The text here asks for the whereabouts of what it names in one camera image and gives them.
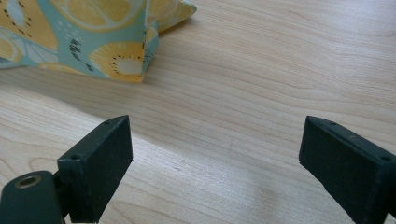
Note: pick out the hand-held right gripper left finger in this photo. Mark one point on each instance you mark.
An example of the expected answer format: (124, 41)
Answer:
(99, 168)

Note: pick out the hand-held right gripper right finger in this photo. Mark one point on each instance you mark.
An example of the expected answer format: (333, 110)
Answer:
(345, 168)

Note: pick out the teal lemon print cloth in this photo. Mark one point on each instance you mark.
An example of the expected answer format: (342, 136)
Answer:
(93, 34)

